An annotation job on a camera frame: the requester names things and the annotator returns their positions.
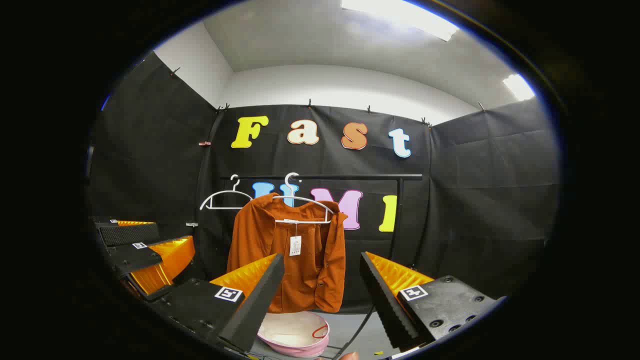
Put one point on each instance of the white plastic hanger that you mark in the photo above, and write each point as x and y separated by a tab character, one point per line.
234	187
290	195

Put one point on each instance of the long ceiling light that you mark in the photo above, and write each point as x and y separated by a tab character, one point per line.
400	15

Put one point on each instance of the rust orange jacket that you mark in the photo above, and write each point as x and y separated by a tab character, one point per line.
260	235

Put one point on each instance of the black backdrop cloth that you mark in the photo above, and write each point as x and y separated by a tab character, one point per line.
475	200

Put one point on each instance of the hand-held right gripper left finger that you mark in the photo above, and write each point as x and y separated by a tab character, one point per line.
255	310

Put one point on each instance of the pink laundry hamper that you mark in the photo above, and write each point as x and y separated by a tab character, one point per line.
290	330

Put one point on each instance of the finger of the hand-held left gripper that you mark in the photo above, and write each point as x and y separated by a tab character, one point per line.
130	234
165	262

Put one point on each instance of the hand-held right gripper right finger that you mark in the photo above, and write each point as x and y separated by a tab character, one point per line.
387	310

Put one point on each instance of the small ceiling light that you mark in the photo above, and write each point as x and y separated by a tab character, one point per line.
518	86

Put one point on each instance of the black clothes rack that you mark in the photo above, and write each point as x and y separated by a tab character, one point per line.
360	177

